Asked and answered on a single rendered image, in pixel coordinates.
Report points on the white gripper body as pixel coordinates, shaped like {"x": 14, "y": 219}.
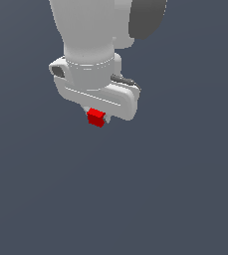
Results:
{"x": 95, "y": 94}

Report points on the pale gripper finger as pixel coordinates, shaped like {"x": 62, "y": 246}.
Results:
{"x": 107, "y": 118}
{"x": 86, "y": 109}

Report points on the red cube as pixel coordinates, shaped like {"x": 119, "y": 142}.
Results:
{"x": 96, "y": 118}

